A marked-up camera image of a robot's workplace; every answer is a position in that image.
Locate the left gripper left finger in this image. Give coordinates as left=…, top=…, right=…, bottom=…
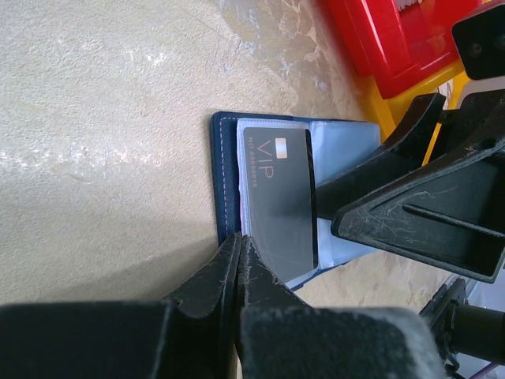
left=1, top=234, right=241, bottom=378

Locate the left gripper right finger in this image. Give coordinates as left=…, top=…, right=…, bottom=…
left=238, top=236, right=445, bottom=378

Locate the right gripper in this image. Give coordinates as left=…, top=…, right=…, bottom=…
left=316, top=89, right=504, bottom=283

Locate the blue card holder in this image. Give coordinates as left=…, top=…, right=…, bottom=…
left=211, top=111, right=380, bottom=289

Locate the black VIP credit card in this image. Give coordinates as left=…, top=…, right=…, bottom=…
left=243, top=127, right=318, bottom=283

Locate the orange bin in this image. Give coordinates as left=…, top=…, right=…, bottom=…
left=355, top=61, right=469, bottom=142

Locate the red bin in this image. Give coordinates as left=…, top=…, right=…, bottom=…
left=321, top=0, right=483, bottom=99

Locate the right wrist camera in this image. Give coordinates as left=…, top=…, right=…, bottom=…
left=451, top=1, right=504, bottom=93

